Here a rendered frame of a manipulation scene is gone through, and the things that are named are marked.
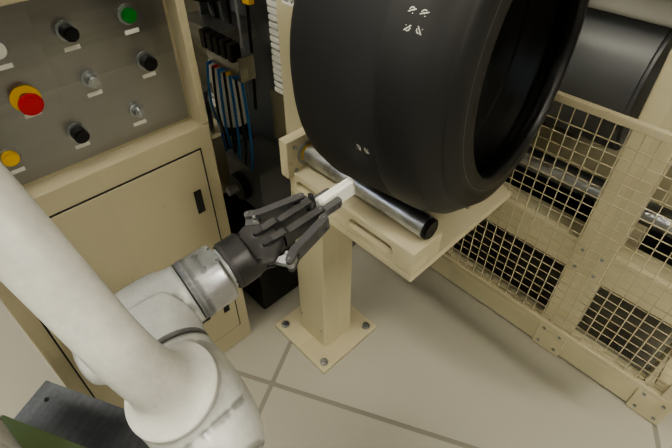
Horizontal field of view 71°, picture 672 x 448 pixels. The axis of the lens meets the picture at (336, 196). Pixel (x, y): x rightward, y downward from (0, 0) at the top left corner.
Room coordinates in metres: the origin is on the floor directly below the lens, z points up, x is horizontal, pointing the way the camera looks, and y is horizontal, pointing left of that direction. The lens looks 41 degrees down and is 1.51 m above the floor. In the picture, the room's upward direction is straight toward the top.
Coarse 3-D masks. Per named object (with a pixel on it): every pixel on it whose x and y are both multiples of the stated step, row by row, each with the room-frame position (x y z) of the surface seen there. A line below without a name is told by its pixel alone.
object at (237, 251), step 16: (256, 224) 0.51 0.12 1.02; (224, 240) 0.46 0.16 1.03; (240, 240) 0.46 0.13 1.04; (256, 240) 0.48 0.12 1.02; (224, 256) 0.44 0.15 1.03; (240, 256) 0.44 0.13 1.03; (256, 256) 0.45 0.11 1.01; (272, 256) 0.45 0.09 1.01; (240, 272) 0.42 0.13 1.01; (256, 272) 0.43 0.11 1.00
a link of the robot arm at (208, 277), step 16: (192, 256) 0.43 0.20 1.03; (208, 256) 0.43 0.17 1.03; (192, 272) 0.41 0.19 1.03; (208, 272) 0.41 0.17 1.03; (224, 272) 0.41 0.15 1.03; (192, 288) 0.39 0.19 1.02; (208, 288) 0.39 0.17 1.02; (224, 288) 0.40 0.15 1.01; (208, 304) 0.38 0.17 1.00; (224, 304) 0.39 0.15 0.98
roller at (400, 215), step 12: (312, 156) 0.83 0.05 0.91; (324, 168) 0.80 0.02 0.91; (336, 180) 0.77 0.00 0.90; (360, 192) 0.72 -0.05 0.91; (372, 192) 0.70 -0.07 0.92; (372, 204) 0.69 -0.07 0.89; (384, 204) 0.68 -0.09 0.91; (396, 204) 0.67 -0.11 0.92; (396, 216) 0.65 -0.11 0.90; (408, 216) 0.64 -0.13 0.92; (420, 216) 0.63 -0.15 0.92; (432, 216) 0.64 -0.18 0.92; (408, 228) 0.63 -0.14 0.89; (420, 228) 0.61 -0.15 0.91; (432, 228) 0.62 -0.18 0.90
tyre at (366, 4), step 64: (320, 0) 0.64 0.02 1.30; (384, 0) 0.59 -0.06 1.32; (448, 0) 0.55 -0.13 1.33; (512, 0) 0.59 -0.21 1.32; (576, 0) 0.86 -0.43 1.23; (320, 64) 0.61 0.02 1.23; (384, 64) 0.55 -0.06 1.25; (448, 64) 0.53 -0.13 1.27; (512, 64) 0.96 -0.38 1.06; (320, 128) 0.62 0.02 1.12; (384, 128) 0.54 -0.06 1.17; (448, 128) 0.52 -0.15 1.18; (512, 128) 0.85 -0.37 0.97; (384, 192) 0.61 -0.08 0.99; (448, 192) 0.54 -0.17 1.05
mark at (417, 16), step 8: (408, 8) 0.56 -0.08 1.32; (416, 8) 0.56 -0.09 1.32; (424, 8) 0.55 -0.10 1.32; (432, 8) 0.55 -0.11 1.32; (408, 16) 0.56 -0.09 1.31; (416, 16) 0.55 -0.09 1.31; (424, 16) 0.55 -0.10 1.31; (408, 24) 0.55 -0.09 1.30; (416, 24) 0.55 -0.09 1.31; (424, 24) 0.55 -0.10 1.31; (400, 32) 0.55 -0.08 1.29; (408, 32) 0.55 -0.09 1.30; (416, 32) 0.54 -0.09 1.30; (424, 32) 0.54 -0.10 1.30
